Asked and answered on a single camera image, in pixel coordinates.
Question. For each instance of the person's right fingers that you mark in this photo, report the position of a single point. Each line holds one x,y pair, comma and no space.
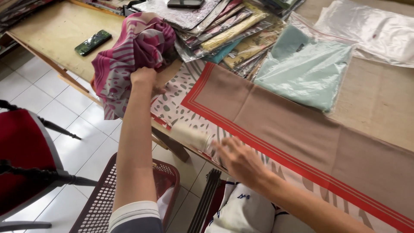
224,149

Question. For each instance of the green patterned phone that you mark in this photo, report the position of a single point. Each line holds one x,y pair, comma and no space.
93,42

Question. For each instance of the beige woven table cloth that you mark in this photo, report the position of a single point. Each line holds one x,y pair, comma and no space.
375,93

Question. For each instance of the magenta grey patterned scarf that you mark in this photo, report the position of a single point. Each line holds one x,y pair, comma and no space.
135,48

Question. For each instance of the cream lint roller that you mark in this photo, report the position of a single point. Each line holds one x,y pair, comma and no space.
190,136

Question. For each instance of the white cloth in basket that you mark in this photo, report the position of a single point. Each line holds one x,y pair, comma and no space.
165,202

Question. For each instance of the black phone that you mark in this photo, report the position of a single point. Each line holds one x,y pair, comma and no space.
185,3

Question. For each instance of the maroon perforated plastic basket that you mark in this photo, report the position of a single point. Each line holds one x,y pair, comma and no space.
103,200

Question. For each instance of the brown scarf with red border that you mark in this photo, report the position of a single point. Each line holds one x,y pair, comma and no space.
291,136

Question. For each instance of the white grey striped sleeve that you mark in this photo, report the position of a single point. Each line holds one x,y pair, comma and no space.
135,218

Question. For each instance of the pile of packaged scarves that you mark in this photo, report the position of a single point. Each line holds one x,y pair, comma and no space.
220,29

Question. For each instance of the person's right hand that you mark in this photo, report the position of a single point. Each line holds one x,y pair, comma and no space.
244,163

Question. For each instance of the teal scarf in plastic bag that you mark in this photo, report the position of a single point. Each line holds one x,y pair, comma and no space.
304,68

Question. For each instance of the wooden table leg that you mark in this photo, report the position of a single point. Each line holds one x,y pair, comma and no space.
173,145

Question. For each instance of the stack of clear plastic bags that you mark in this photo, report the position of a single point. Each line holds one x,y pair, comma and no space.
372,29

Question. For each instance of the person's left hand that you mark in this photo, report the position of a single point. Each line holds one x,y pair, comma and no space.
144,77

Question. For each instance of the stack of flat packets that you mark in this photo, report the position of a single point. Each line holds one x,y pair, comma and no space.
103,5

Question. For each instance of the black slatted folding rack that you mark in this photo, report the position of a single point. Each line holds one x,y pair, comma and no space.
203,204

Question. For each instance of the heap of dark patterned fabrics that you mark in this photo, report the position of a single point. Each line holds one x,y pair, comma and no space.
19,11

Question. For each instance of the white fabric with blue print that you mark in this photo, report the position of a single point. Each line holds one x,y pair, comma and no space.
242,210

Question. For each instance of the red chair with black frame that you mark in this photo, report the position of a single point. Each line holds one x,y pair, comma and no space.
26,155

